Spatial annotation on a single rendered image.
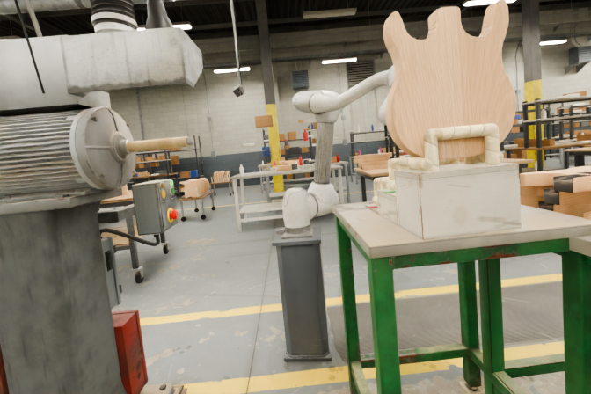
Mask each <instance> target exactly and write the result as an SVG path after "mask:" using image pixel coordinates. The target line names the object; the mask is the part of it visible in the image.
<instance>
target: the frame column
mask: <svg viewBox="0 0 591 394"><path fill-rule="evenodd" d="M100 202H101V201H97V202H93V203H90V204H86V205H83V206H79V207H75V208H64V209H55V210H46V211H36V212H27V213H18V214H9V215H0V344H1V349H2V355H3V360H4V369H5V374H6V380H7V384H8V390H9V394H127V393H126V391H125V389H124V386H123V384H122V382H121V376H120V364H119V358H118V352H117V346H116V340H115V334H114V328H113V316H112V310H111V304H110V297H109V291H108V285H107V278H106V268H105V261H104V255H103V249H102V243H101V236H100V230H99V219H98V210H99V205H100Z"/></svg>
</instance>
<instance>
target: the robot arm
mask: <svg viewBox="0 0 591 394"><path fill-rule="evenodd" d="M393 80H394V65H393V66H392V67H390V69H389V70H386V71H383V72H379V73H377V74H374V75H373V76H371V77H369V78H367V79H365V80H364V81H362V82H360V83H359V84H357V85H356V86H354V87H353V88H351V89H349V90H348V91H345V92H344V93H342V94H340V95H339V94H338V93H337V92H334V91H324V90H321V91H300V92H298V93H297V94H296V95H295V96H294V97H293V105H294V107H295V108H296V109H297V110H299V111H302V112H306V113H314V114H315V118H316V121H317V142H316V156H315V171H314V181H313V182H312V183H311V184H310V187H309V190H308V192H307V191H306V190H305V189H303V188H301V187H294V188H290V189H288V190H287V192H285V194H284V198H283V202H282V210H283V219H284V223H285V228H284V229H280V230H277V231H276V234H279V235H283V236H281V239H290V238H305V237H308V238H310V237H313V234H312V231H313V230H314V227H311V226H310V220H311V219H312V218H313V217H318V216H321V215H326V214H328V213H330V212H332V205H338V204H339V196H338V195H337V193H336V192H335V191H334V187H333V185H332V183H331V182H330V177H331V164H332V142H333V130H334V122H336V121H337V119H338V117H339V114H340V113H341V112H342V111H343V110H344V108H345V106H347V105H349V104H351V103H352V102H354V101H355V100H356V99H358V98H360V97H361V96H363V95H365V94H366V93H368V92H369V91H371V90H373V89H375V88H376V87H378V86H381V85H387V87H388V89H389V90H390V89H391V86H392V84H393ZM387 98H388V96H387ZM387 98H386V100H385V101H384V102H383V104H382V106H381V107H380V109H379V111H378V120H379V121H380V122H381V123H382V124H385V125H387V123H386V116H385V109H386V102H387Z"/></svg>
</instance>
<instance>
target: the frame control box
mask: <svg viewBox="0 0 591 394"><path fill-rule="evenodd" d="M160 182H163V183H164V188H163V189H161V188H160ZM172 188H174V185H172V186H170V180H169V179H165V180H155V181H149V182H144V183H140V184H135V185H132V194H133V200H134V207H135V219H136V226H137V232H138V236H142V235H151V234H153V235H154V237H155V238H156V242H150V241H147V240H144V239H141V238H139V237H134V236H132V235H129V234H127V233H124V232H121V231H118V230H114V229H109V228H103V229H100V236H101V234H102V233H103V232H108V233H113V234H115V235H118V236H121V237H125V238H128V239H131V240H134V241H136V242H138V243H141V244H146V245H150V246H158V245H159V244H160V236H159V234H160V233H163V232H165V231H167V230H168V229H169V228H171V227H172V226H174V225H176V224H177V223H178V222H179V220H178V218H177V219H176V220H173V219H172V217H170V213H172V210H177V206H176V199H175V193H174V194H172V193H171V189H172ZM163 190H164V191H165V197H164V198H163V196H162V191H163ZM101 240H102V237H101Z"/></svg>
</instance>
